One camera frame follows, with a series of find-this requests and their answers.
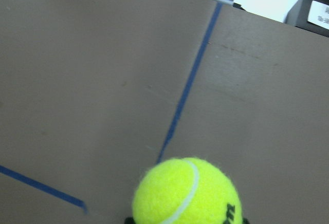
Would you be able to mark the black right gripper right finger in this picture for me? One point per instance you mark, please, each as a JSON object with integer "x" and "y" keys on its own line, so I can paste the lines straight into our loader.
{"x": 246, "y": 221}

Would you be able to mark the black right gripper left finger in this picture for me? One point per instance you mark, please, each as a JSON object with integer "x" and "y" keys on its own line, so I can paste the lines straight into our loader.
{"x": 129, "y": 220}

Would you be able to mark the yellow tennis ball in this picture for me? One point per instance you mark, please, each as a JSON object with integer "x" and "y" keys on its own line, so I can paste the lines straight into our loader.
{"x": 187, "y": 190}

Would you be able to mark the black labelled box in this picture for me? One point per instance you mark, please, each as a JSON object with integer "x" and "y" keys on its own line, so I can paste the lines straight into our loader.
{"x": 310, "y": 15}

